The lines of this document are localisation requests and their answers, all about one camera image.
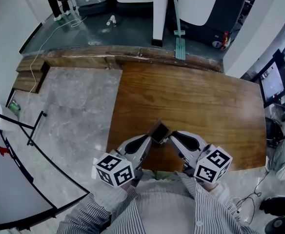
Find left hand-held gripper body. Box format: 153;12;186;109
91;151;143;188

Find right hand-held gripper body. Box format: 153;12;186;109
183;144;233;184

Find small dark box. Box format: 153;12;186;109
146;117;170;146

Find person's left forearm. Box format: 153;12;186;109
57;184;133;234

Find person's right forearm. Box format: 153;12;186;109
201;180;258;234

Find person's legs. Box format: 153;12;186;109
142;170;182;181

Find person's torso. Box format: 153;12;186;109
110;171;231;234

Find black framed monitor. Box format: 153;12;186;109
259;49;285;109

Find wooden platform step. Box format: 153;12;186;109
12;45;225;94

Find red and white container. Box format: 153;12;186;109
212;30;231;51

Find red paper scrap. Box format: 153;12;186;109
0;144;12;157

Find green bottle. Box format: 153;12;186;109
8;100;21;112

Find white round stool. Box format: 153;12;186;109
0;101;19;132

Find white pillar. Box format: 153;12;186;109
151;0;170;47

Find white and dark grey machine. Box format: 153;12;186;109
178;0;249;46

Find black floor cable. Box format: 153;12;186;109
230;171;271;225

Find white table with black frame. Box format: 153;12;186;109
0;107;91;232

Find white floor cable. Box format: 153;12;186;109
26;16;88;102

